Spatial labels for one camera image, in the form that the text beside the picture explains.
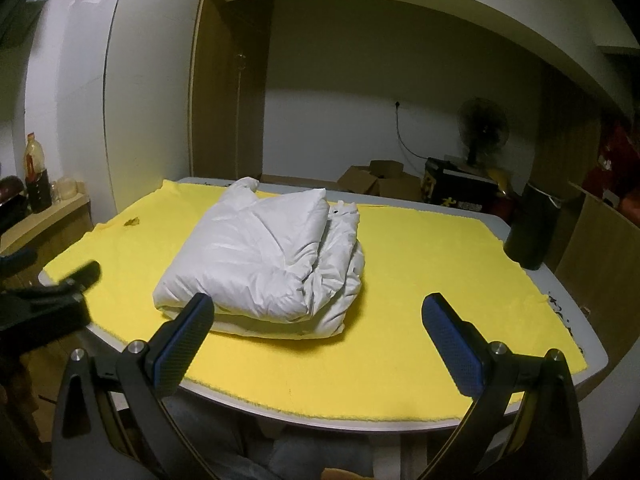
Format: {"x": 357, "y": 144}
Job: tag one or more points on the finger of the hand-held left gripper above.
{"x": 15, "y": 261}
{"x": 80, "y": 275}

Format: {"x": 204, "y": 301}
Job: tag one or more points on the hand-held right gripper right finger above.
{"x": 455, "y": 345}

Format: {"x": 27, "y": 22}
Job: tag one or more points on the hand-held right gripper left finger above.
{"x": 180, "y": 345}

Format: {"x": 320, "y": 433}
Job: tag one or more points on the white puffer jacket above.
{"x": 250, "y": 250}

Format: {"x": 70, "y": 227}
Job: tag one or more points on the wooden side counter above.
{"x": 60, "y": 225}

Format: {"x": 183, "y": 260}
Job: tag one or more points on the dark round pot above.
{"x": 10, "y": 202}

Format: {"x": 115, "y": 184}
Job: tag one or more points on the yellow towel blanket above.
{"x": 450, "y": 285}

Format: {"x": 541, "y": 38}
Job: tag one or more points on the small brown scrap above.
{"x": 132, "y": 221}

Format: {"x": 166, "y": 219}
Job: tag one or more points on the glass jar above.
{"x": 67, "y": 189}

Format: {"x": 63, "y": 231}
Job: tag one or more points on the cooking oil bottle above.
{"x": 36, "y": 170}

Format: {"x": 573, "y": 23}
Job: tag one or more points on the black printed box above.
{"x": 460, "y": 185}

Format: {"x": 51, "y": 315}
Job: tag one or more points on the wooden chair back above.
{"x": 605, "y": 270}

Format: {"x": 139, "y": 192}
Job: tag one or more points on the open cardboard box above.
{"x": 357, "y": 180}
{"x": 400, "y": 185}

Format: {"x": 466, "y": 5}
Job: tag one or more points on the black standing fan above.
{"x": 482, "y": 125}

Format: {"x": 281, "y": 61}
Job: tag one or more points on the wooden wardrobe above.
{"x": 225, "y": 100}

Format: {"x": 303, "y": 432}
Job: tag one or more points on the tall wooden cabinet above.
{"x": 565, "y": 140}

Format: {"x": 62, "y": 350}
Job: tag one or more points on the red gift bags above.
{"x": 615, "y": 160}

